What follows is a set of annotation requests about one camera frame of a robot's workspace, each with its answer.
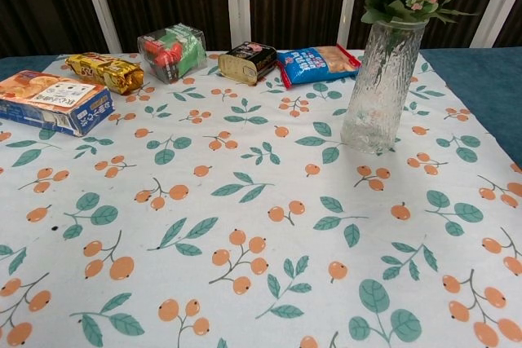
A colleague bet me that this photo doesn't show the blue cracker bag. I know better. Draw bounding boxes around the blue cracker bag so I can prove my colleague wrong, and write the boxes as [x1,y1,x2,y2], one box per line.
[276,44,363,91]

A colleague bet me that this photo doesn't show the clear box red green contents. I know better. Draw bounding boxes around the clear box red green contents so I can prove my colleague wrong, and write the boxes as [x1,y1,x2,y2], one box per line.
[137,23,208,85]

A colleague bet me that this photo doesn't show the clear textured glass vase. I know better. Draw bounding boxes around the clear textured glass vase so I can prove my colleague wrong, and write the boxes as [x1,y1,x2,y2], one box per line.
[340,18,429,156]

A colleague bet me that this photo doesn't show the white fruit-print tablecloth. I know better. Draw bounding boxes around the white fruit-print tablecloth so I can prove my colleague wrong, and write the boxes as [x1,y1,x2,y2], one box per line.
[0,49,522,348]

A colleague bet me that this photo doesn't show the orange blue biscuit box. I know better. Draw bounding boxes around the orange blue biscuit box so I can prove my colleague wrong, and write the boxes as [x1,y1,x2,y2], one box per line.
[0,69,117,138]

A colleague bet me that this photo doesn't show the gold foil snack pack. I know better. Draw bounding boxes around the gold foil snack pack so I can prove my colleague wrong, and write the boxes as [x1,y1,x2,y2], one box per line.
[64,51,145,96]

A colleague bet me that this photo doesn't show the black gold tin can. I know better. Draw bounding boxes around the black gold tin can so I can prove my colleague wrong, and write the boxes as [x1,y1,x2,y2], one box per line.
[217,41,277,87]

